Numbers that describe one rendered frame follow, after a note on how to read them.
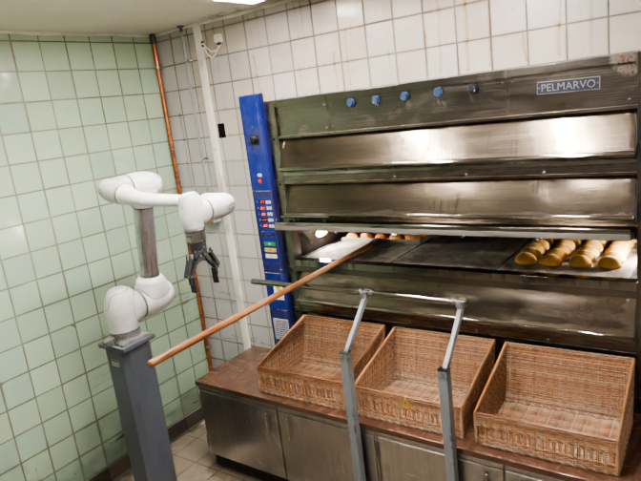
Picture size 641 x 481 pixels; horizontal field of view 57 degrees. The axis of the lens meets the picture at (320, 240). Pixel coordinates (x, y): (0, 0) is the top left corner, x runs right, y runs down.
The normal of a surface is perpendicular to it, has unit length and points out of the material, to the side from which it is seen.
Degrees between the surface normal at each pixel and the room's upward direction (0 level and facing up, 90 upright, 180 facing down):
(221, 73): 90
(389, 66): 90
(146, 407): 90
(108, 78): 90
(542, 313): 70
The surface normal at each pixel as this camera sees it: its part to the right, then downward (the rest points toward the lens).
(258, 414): -0.57, 0.25
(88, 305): 0.81, 0.04
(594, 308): -0.58, -0.09
